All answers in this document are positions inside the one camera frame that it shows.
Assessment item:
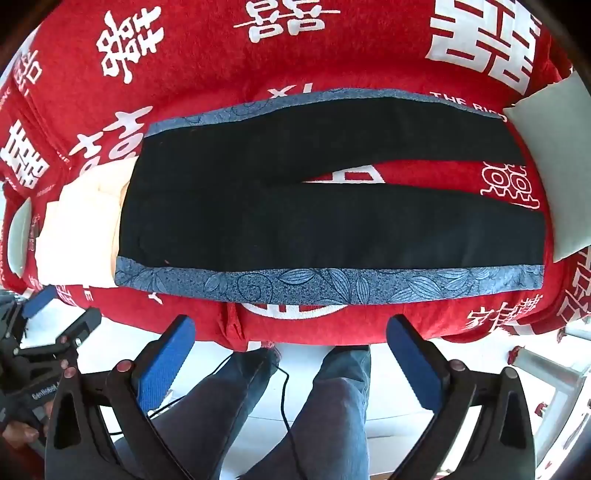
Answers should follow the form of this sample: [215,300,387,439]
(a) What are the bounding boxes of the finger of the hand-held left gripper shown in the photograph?
[18,308,103,370]
[23,285,59,324]

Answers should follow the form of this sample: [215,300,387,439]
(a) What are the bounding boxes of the red printed blanket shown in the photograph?
[0,0,591,357]

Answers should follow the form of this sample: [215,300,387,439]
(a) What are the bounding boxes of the grey metal frame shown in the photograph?
[507,323,591,462]

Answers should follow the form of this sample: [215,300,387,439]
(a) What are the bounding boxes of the person's right leg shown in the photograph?
[285,345,373,480]

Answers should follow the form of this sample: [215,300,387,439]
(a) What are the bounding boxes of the person's left leg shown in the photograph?
[150,346,283,480]

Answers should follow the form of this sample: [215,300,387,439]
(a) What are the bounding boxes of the cream cloth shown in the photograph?
[34,159,137,289]

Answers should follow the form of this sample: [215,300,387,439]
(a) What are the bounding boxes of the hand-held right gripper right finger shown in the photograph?
[387,315,537,480]

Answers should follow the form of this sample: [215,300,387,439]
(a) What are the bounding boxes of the person's left hand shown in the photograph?
[0,416,47,452]

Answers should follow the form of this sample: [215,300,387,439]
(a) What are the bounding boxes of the black pants with floral trim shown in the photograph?
[113,88,546,306]

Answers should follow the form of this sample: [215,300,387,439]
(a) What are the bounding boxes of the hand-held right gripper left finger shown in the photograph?
[44,315,204,480]

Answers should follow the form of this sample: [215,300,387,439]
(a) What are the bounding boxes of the person's leg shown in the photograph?
[150,346,283,480]
[285,345,373,480]

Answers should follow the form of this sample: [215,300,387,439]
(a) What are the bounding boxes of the black cable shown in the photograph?
[147,351,309,480]

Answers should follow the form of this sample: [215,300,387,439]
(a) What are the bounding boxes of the grey-green pillow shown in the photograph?
[6,196,36,278]
[502,73,591,265]

